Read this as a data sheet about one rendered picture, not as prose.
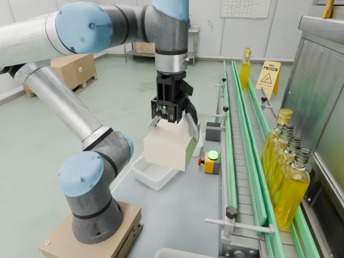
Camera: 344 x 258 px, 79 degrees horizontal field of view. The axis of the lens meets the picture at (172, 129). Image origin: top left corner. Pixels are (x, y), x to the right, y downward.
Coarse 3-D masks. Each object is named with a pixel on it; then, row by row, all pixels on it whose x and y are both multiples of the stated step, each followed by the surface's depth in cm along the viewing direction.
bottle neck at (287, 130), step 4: (284, 124) 59; (288, 124) 60; (284, 128) 59; (288, 128) 58; (292, 128) 58; (284, 132) 59; (288, 132) 58; (292, 132) 58; (280, 136) 61; (284, 136) 59; (288, 136) 59; (280, 140) 61; (284, 140) 60; (288, 140) 60
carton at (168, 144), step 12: (156, 132) 59; (168, 132) 59; (180, 132) 59; (144, 144) 57; (156, 144) 55; (168, 144) 54; (180, 144) 54; (192, 144) 60; (156, 156) 57; (168, 156) 56; (180, 156) 54; (180, 168) 56
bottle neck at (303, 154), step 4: (300, 148) 50; (304, 148) 50; (296, 152) 50; (300, 152) 48; (304, 152) 50; (308, 152) 49; (296, 156) 50; (300, 156) 49; (304, 156) 48; (308, 156) 48; (296, 160) 50; (300, 160) 49; (304, 160) 49; (308, 160) 49; (292, 164) 52; (296, 164) 50; (300, 164) 50; (304, 164) 49; (296, 168) 50; (300, 168) 50; (304, 168) 50
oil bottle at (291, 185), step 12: (288, 168) 52; (276, 180) 57; (288, 180) 51; (300, 180) 50; (276, 192) 56; (288, 192) 53; (300, 192) 52; (276, 204) 56; (288, 204) 55; (276, 216) 58; (288, 216) 57
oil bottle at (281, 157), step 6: (282, 150) 57; (276, 156) 59; (282, 156) 56; (288, 156) 55; (294, 156) 55; (276, 162) 58; (282, 162) 56; (276, 168) 58; (270, 174) 63; (276, 174) 58; (270, 180) 62; (270, 186) 61; (270, 192) 62
